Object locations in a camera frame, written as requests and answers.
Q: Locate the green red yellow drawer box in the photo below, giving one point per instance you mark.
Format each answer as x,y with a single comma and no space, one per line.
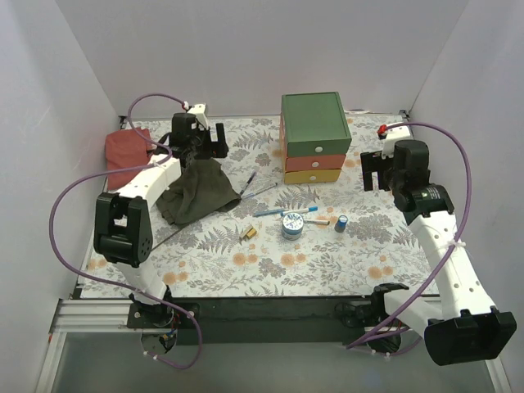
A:
313,131

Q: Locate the thin dark stick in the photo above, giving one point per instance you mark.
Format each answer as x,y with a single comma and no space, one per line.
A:
177,236

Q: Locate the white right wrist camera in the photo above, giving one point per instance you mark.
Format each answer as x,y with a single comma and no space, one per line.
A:
390,137

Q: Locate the small blue cylinder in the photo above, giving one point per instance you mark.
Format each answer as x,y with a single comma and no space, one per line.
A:
341,223

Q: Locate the dark green cloth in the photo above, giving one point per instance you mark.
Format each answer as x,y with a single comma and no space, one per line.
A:
202,189

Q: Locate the white marker green cap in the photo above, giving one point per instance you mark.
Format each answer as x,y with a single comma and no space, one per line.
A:
322,222

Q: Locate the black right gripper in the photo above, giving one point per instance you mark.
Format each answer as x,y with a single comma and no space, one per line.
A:
377,170

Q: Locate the light blue pen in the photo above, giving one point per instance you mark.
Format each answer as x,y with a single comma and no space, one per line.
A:
268,212

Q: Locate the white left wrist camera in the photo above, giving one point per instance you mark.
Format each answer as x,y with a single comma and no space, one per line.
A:
200,111

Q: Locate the floral table mat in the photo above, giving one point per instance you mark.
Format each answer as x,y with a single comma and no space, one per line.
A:
376,246

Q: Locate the red cloth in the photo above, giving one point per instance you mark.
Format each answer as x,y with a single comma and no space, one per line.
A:
126,149

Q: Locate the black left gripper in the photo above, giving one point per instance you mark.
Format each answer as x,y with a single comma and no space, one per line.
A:
203,144

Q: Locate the blue white round tin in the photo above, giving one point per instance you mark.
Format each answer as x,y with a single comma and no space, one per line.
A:
292,226

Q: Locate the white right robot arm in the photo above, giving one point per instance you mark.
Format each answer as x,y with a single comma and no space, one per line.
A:
468,325

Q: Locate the purple pen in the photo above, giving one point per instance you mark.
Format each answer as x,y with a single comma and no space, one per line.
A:
247,184

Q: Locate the tan eraser block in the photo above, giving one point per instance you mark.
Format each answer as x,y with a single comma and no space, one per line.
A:
248,233

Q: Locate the blue long nib marker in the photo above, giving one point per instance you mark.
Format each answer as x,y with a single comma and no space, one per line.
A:
256,193

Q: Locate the aluminium front rail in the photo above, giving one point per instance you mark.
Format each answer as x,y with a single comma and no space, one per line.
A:
91,350

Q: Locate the white marker blue cap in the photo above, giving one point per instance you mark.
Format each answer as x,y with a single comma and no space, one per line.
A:
300,211

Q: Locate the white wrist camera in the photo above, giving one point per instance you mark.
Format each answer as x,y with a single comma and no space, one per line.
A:
390,137
200,111

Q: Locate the yellow bottom drawer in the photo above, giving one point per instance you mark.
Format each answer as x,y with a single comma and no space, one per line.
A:
312,176

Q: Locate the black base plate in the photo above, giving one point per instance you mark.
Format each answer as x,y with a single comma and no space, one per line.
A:
290,319

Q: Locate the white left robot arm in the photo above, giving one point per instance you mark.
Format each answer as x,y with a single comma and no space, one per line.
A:
122,232

